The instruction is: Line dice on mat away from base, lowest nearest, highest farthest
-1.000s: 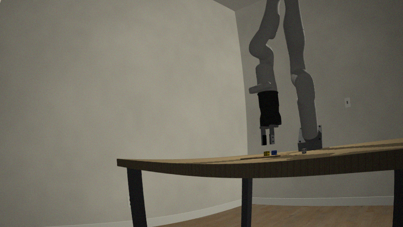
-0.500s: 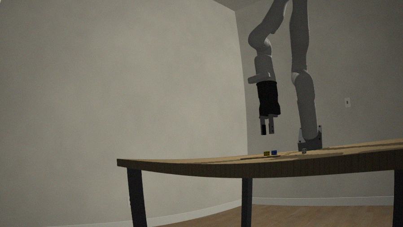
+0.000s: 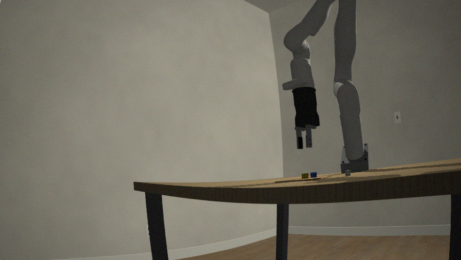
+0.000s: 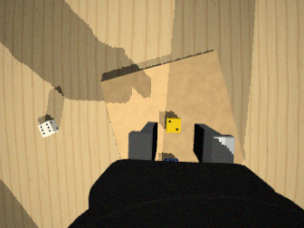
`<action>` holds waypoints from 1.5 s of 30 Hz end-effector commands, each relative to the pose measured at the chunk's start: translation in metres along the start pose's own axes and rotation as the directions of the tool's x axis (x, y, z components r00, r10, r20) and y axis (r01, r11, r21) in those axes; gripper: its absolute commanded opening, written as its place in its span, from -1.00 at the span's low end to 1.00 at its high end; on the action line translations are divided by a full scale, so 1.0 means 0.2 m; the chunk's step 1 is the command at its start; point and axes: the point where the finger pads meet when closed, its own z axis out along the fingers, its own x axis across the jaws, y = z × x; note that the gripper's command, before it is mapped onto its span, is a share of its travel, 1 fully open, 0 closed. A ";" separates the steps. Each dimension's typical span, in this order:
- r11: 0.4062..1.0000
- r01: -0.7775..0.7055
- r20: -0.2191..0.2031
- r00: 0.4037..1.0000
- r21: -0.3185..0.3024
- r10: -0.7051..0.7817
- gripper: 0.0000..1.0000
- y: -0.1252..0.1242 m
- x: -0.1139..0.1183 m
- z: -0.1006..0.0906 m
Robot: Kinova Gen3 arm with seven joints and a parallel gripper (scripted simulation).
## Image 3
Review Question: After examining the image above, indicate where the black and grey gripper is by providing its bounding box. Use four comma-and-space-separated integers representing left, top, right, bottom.
282, 72, 320, 149

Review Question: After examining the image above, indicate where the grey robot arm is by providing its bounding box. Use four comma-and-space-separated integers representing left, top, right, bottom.
283, 0, 364, 160

